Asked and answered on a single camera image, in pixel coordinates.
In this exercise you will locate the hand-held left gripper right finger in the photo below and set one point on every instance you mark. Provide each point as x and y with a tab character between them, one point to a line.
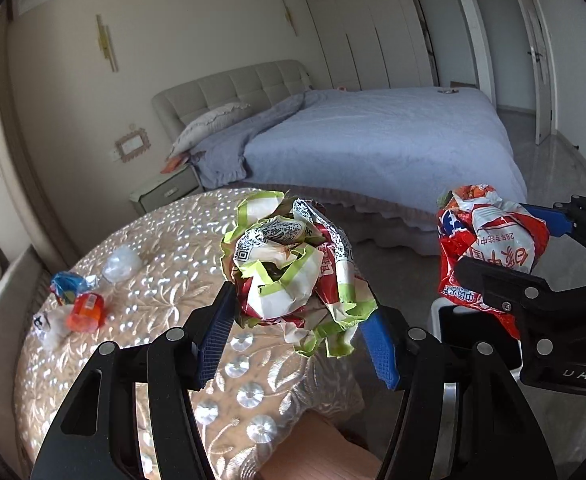
380	352

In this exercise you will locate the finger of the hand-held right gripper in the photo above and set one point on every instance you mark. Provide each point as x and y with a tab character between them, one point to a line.
503	285
548	220

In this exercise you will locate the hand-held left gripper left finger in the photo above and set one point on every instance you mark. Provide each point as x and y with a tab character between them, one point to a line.
213	347

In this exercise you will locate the red snack wrapper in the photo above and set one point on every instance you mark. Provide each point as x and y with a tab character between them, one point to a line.
488	240

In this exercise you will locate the white trash bin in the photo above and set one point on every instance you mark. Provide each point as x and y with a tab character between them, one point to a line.
473	335

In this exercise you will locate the green white wrapper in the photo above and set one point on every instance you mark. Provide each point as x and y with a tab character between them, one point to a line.
283	265

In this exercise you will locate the round table with patterned cloth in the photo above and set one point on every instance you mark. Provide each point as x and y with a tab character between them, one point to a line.
163	270

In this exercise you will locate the orange plastic jar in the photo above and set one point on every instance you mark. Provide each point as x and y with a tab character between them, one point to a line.
87	312

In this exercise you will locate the blue snack wrapper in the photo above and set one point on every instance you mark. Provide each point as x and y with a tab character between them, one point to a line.
68	285

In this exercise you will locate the beige nightstand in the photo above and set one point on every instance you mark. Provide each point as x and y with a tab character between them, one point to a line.
165	192

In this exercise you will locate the white snack packet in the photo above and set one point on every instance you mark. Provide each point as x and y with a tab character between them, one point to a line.
50	330

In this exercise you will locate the white room door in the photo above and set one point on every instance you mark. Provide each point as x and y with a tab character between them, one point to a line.
533	55

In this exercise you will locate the bed with blue sheet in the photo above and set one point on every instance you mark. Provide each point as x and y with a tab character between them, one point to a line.
398	145

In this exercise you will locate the orange packet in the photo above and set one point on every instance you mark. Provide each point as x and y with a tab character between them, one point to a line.
175	162

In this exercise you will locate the blue-grey duvet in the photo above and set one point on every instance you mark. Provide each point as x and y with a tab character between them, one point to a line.
238	150

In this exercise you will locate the ruffled bed pillow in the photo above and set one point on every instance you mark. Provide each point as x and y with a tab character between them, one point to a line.
208	127

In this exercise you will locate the beige tufted headboard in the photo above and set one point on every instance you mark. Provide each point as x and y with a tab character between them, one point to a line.
233	87

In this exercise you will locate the beige wardrobe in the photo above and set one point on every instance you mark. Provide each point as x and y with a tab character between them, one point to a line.
368	25

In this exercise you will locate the framed wall switch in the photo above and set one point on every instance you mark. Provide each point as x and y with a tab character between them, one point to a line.
133	144

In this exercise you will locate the gold wall sconce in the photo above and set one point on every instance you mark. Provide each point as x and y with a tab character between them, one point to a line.
290	17
108	42

